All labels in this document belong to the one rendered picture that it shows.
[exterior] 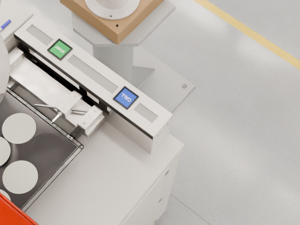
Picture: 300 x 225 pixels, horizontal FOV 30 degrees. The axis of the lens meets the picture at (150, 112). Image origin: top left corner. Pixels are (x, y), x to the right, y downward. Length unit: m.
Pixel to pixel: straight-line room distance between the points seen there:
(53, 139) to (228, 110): 1.27
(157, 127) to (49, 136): 0.32
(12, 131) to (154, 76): 1.22
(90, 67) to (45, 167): 0.33
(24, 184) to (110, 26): 0.60
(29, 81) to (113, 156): 0.35
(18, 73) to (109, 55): 0.43
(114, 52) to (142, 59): 0.75
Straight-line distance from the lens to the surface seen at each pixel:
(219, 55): 2.90
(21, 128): 1.70
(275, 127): 2.77
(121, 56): 2.13
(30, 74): 1.81
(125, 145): 1.74
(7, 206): 0.66
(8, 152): 1.68
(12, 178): 1.65
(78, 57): 1.73
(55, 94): 1.76
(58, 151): 1.66
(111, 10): 1.90
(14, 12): 1.84
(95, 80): 1.69
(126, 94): 1.66
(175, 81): 2.78
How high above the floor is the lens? 2.43
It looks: 64 degrees down
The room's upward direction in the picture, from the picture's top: 7 degrees clockwise
